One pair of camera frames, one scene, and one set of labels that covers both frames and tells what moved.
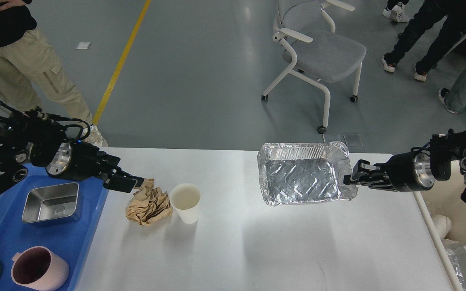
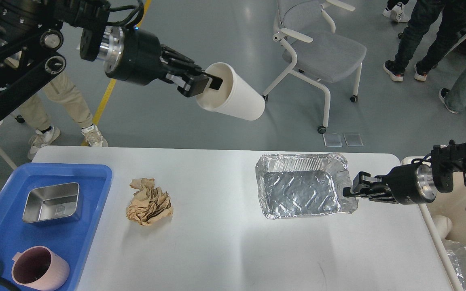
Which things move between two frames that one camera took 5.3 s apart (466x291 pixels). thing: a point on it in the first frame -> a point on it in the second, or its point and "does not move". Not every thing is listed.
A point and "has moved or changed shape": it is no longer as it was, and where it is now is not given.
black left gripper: x=75 y=160 -> x=136 y=55
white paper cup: x=185 y=199 -> x=234 y=96
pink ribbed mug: x=39 y=268 does not move
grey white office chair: x=317 y=54 does not move
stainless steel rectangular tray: x=53 y=204 does not move
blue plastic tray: x=37 y=209 does not move
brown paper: x=149 y=204 does not move
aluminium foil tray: x=295 y=172 has moved or changed shape
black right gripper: x=410 y=171 -> x=410 y=184
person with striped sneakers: x=395 y=9 does not move
